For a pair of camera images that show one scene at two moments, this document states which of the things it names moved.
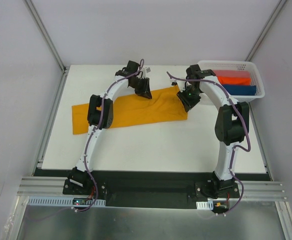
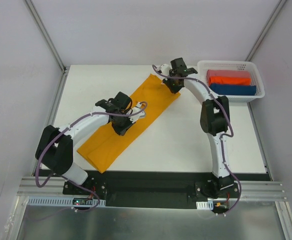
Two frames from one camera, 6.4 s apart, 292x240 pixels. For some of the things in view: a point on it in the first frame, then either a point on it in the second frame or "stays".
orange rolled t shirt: x=233 y=80 stays
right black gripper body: x=189 y=96 to x=173 y=85
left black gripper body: x=141 y=85 to x=122 y=124
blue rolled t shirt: x=240 y=90 stays
